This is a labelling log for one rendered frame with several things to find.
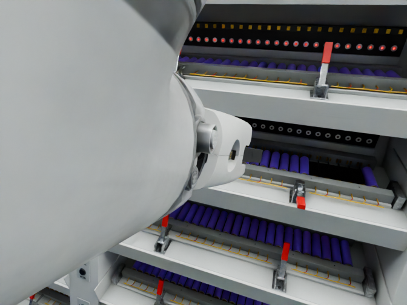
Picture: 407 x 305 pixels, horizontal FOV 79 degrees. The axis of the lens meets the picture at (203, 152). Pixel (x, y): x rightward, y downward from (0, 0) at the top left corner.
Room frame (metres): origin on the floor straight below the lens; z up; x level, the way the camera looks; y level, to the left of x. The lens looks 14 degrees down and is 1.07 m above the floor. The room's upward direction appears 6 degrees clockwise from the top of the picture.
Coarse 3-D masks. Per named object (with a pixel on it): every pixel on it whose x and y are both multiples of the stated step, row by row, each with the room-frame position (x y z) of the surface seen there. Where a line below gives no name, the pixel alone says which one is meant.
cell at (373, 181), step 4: (364, 168) 0.50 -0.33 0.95; (368, 168) 0.50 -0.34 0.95; (364, 172) 0.49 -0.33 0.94; (368, 172) 0.48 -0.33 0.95; (372, 172) 0.49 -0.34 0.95; (364, 176) 0.48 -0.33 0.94; (368, 176) 0.47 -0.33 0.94; (372, 176) 0.47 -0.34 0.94; (368, 180) 0.46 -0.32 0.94; (372, 180) 0.46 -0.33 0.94; (368, 184) 0.46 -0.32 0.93; (372, 184) 0.45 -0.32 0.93; (376, 184) 0.45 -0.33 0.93
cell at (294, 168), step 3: (291, 156) 0.54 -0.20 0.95; (294, 156) 0.54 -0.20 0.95; (297, 156) 0.54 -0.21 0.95; (291, 159) 0.53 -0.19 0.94; (294, 159) 0.53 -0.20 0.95; (297, 159) 0.53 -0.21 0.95; (291, 162) 0.52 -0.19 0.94; (294, 162) 0.51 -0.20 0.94; (297, 162) 0.52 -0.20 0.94; (291, 165) 0.51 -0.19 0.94; (294, 165) 0.50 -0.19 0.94; (297, 165) 0.51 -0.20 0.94; (291, 168) 0.50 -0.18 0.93; (294, 168) 0.49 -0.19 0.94; (297, 168) 0.50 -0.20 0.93; (291, 171) 0.49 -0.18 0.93; (297, 171) 0.49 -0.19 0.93
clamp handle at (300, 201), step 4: (300, 188) 0.42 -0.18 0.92; (296, 192) 0.42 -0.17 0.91; (300, 192) 0.42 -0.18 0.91; (300, 196) 0.40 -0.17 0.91; (296, 200) 0.39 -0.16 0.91; (300, 200) 0.38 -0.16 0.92; (304, 200) 0.38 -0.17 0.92; (300, 204) 0.36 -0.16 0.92; (304, 204) 0.36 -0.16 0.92; (300, 208) 0.36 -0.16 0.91; (304, 208) 0.36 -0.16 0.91
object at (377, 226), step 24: (312, 144) 0.57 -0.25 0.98; (336, 144) 0.55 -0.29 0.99; (360, 168) 0.53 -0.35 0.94; (384, 168) 0.53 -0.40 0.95; (192, 192) 0.48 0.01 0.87; (216, 192) 0.46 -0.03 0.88; (240, 192) 0.45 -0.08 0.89; (264, 192) 0.45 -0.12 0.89; (288, 192) 0.45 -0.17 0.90; (264, 216) 0.44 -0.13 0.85; (288, 216) 0.42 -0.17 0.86; (312, 216) 0.41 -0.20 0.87; (336, 216) 0.40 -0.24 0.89; (360, 216) 0.40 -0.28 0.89; (384, 216) 0.40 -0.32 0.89; (360, 240) 0.39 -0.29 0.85; (384, 240) 0.38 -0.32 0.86
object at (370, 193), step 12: (252, 168) 0.49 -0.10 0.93; (264, 168) 0.49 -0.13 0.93; (276, 180) 0.47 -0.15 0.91; (288, 180) 0.46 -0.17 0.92; (312, 180) 0.45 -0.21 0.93; (324, 180) 0.45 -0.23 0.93; (336, 180) 0.45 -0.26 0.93; (312, 192) 0.44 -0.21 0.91; (336, 192) 0.44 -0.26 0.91; (348, 192) 0.43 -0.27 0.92; (360, 192) 0.43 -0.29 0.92; (372, 192) 0.42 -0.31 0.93; (384, 192) 0.42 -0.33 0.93
